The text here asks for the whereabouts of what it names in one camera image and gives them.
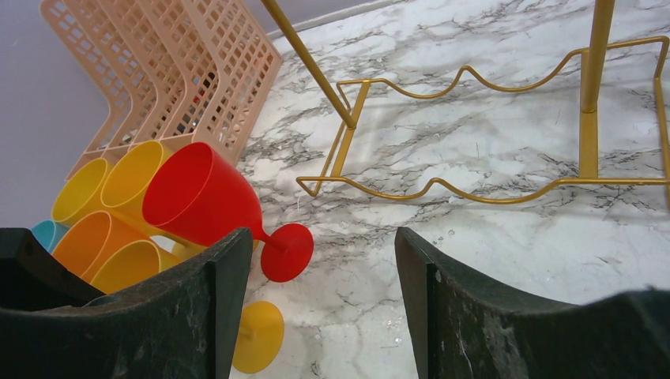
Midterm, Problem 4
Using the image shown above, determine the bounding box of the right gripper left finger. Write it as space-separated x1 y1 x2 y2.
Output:
1 228 253 378

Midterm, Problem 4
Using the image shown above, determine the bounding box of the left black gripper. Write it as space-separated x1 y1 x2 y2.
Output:
1 227 104 311

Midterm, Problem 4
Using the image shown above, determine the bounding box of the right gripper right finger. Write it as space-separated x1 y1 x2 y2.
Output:
394 227 669 378

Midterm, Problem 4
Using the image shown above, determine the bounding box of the blue wine glass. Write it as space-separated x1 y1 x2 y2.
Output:
30 220 69 254

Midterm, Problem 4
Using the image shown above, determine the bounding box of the orange wine glass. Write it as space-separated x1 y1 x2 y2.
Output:
53 211 149 283

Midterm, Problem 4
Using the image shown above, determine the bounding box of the yellow wine glass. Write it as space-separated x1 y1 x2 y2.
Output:
100 141 189 246
91 240 284 373
51 158 112 227

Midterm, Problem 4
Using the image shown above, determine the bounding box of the red wine glass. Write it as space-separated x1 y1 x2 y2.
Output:
142 142 314 283

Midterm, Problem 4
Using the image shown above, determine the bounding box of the peach plastic file organizer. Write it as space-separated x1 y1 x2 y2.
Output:
40 1 282 168

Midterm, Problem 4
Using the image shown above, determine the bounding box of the gold wire glass rack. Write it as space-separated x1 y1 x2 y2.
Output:
259 0 670 206

